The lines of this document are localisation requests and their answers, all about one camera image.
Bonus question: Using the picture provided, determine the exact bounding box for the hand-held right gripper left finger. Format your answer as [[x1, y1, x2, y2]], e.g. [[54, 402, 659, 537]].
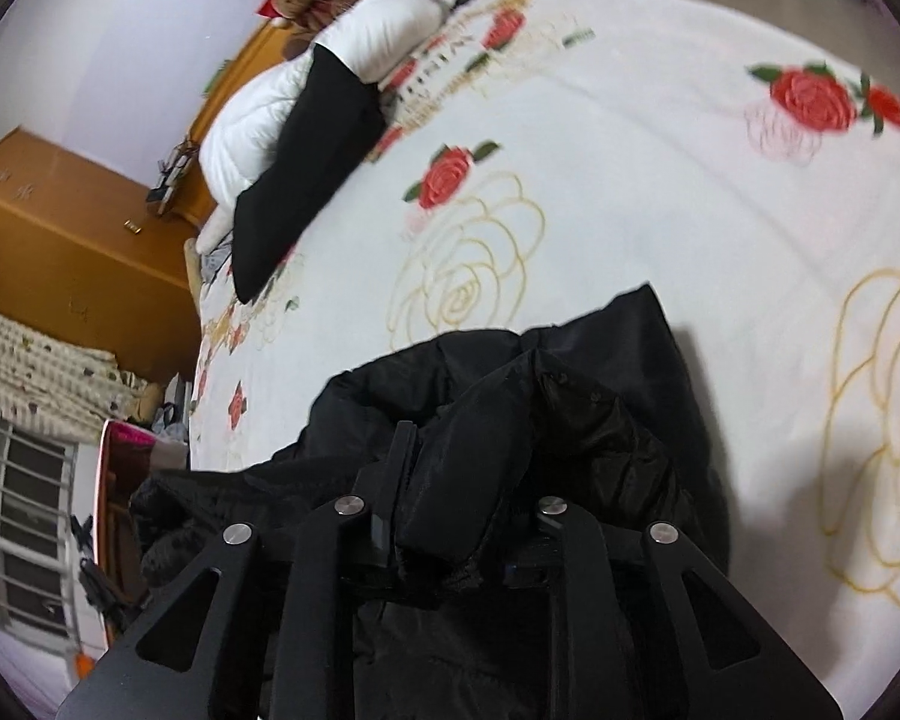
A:
[[56, 420, 421, 720]]

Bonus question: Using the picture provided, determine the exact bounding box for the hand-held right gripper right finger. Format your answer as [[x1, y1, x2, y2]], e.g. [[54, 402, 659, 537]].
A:
[[506, 495, 845, 720]]

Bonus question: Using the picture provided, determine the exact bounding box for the black puffer jacket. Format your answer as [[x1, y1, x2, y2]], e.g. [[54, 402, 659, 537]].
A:
[[127, 281, 732, 720]]

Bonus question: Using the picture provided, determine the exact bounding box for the grey cloth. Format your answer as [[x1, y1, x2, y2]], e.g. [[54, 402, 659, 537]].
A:
[[199, 247, 235, 287]]

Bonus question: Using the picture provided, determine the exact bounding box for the black folded cloth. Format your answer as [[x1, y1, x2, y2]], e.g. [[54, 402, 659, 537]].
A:
[[230, 41, 388, 302]]

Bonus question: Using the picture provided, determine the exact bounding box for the white floral bedspread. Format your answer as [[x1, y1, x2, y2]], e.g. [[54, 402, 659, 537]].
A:
[[187, 0, 900, 720]]

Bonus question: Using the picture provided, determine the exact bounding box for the barred window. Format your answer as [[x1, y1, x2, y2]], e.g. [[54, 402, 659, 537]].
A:
[[0, 416, 85, 632]]

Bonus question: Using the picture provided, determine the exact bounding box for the patterned curtain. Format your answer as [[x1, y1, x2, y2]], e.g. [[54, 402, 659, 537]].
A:
[[0, 304, 160, 430]]

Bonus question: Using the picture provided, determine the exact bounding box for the black headboard shelf organiser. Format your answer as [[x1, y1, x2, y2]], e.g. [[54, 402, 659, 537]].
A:
[[146, 139, 200, 215]]

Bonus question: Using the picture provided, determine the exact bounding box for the white duvet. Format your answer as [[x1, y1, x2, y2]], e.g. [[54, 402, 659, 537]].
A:
[[197, 0, 470, 205]]

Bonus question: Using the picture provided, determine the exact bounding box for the wooden headboard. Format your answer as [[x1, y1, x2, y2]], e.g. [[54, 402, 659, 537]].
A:
[[184, 0, 436, 230]]

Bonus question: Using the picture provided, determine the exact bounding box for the wooden wardrobe with small handles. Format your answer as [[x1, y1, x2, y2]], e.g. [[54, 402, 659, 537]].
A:
[[0, 127, 205, 385]]

